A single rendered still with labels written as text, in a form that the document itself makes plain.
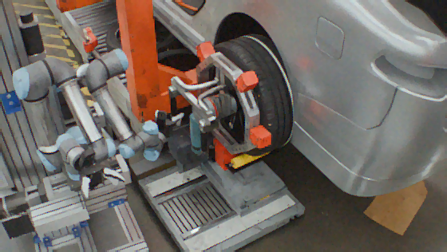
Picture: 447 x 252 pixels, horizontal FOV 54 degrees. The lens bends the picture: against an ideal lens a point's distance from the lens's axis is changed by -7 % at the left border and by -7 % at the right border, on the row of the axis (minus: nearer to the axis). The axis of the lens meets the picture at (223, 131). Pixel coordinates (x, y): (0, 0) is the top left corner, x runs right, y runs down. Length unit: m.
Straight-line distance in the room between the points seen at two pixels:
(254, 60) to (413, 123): 0.88
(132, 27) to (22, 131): 0.84
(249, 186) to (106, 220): 0.92
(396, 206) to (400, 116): 1.52
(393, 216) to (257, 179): 0.97
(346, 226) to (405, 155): 1.20
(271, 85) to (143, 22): 0.81
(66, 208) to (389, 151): 1.49
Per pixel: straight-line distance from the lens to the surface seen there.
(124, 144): 2.22
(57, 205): 2.32
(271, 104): 2.32
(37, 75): 1.90
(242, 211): 2.93
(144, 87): 2.85
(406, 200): 3.40
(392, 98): 1.86
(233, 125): 2.75
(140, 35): 2.67
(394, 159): 2.06
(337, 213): 3.20
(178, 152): 3.03
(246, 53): 2.38
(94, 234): 2.84
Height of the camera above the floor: 2.41
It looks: 41 degrees down
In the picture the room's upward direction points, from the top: straight up
